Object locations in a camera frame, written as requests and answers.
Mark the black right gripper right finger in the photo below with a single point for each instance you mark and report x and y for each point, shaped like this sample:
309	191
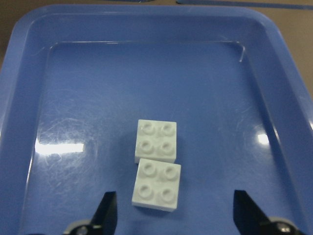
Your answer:
248	217

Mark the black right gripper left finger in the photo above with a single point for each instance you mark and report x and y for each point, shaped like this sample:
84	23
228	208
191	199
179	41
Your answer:
104	220

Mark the white block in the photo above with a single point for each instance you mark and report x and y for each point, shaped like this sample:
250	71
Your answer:
156	140
157	185

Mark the blue plastic tray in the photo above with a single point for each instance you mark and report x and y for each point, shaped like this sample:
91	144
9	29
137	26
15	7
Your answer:
77	78

